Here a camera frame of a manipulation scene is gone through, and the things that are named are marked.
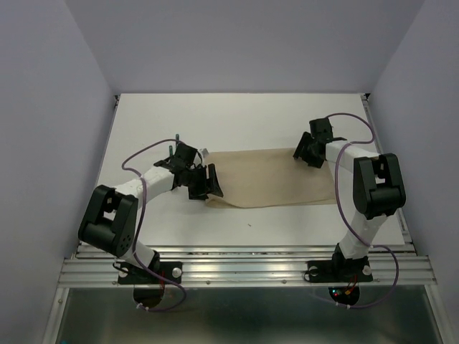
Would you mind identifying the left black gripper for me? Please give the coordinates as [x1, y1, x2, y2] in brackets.
[184, 163, 223, 201]

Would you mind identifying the beige cloth napkin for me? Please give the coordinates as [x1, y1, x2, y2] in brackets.
[206, 148, 336, 209]

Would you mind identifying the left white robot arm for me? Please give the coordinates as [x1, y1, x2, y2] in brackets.
[78, 139, 224, 282]

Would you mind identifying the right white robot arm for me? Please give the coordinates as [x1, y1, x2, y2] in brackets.
[293, 115, 406, 280]

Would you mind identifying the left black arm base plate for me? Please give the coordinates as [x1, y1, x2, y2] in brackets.
[113, 262, 183, 285]

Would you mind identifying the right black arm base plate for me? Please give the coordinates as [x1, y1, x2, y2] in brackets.
[303, 259, 373, 284]

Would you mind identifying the aluminium rail frame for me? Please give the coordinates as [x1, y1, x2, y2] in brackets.
[44, 93, 452, 343]

